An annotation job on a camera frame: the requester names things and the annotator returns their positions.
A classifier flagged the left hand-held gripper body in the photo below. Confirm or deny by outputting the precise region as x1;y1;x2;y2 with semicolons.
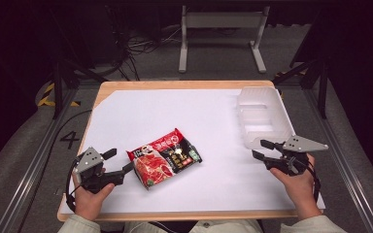
74;147;125;195

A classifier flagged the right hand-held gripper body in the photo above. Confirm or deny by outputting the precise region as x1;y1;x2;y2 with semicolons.
264;134;329;177

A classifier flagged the white plastic tray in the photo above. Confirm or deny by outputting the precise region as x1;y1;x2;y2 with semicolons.
235;85;296;151

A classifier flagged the red snack packet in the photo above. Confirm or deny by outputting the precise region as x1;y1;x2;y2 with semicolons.
125;127;204;190

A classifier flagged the person's left hand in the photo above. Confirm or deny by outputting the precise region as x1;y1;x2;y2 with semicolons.
72;166;117;222

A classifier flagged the person's right hand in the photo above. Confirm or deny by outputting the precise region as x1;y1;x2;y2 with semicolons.
269;154;322;222

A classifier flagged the black metal stand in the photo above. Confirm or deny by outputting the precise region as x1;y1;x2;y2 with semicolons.
272;58;330;120
51;57;109;120

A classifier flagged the yellow black hazard tape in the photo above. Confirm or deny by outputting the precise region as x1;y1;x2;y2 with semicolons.
37;83;82;109

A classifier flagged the person's pale jacket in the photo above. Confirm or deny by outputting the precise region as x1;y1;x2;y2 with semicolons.
122;218;264;233

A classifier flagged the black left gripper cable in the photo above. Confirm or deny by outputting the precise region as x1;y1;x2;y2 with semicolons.
64;157;80;214

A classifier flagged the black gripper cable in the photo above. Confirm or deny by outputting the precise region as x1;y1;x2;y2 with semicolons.
64;157;80;214
306;160;322;204

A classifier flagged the black floor cable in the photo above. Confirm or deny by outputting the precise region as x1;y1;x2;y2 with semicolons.
17;109;93;233

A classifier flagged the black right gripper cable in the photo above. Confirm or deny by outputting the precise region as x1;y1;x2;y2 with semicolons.
306;160;322;204

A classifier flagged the aluminium floor rail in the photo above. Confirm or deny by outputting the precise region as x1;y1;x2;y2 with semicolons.
303;87;373;233
0;87;80;233

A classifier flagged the bundle of black cables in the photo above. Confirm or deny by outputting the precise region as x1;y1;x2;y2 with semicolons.
105;6;183;82

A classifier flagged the white metal stand frame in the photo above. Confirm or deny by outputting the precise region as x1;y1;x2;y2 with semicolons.
178;5;271;75

